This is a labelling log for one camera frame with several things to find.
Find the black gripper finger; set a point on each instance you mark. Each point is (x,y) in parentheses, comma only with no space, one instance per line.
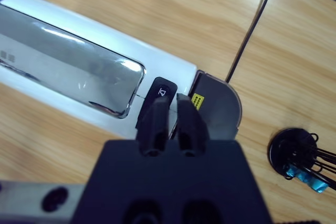
(191,124)
(155,124)

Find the silver coffee machine lever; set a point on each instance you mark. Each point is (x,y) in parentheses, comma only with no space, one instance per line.
(65,72)

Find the white capsule coffee machine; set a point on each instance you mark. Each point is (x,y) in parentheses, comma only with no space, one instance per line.
(105,37)

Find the blue foil coffee capsule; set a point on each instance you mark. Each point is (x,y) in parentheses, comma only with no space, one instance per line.
(315,183)
(291,172)

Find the clear water tank black lid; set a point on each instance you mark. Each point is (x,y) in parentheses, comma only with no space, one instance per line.
(220,108)

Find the black capsule holder stand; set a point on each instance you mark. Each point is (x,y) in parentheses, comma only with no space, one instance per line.
(281,150)

